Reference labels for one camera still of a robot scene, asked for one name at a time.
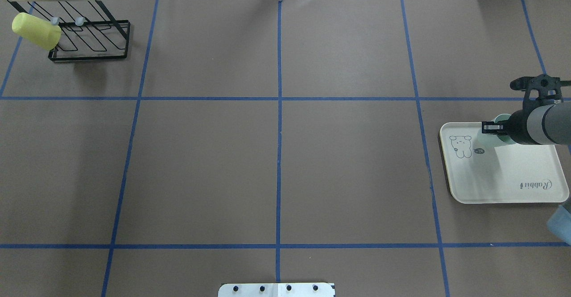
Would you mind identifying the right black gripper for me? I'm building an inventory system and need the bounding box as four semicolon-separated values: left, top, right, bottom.
481;110;530;145

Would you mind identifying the mint green cup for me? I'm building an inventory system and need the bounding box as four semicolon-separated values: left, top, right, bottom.
476;114;516;149

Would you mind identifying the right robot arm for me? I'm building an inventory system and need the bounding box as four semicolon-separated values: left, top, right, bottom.
480;103;571;244

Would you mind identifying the cream rabbit tray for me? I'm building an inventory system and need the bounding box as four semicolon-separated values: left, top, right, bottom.
439;122;570;204

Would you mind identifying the yellow cup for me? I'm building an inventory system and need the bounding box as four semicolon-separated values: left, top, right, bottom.
12;12;62;51

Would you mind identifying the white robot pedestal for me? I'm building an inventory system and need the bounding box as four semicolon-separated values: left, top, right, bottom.
218;282;336;297

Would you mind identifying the black wire cup rack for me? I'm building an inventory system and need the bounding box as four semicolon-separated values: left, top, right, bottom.
3;0;131;62

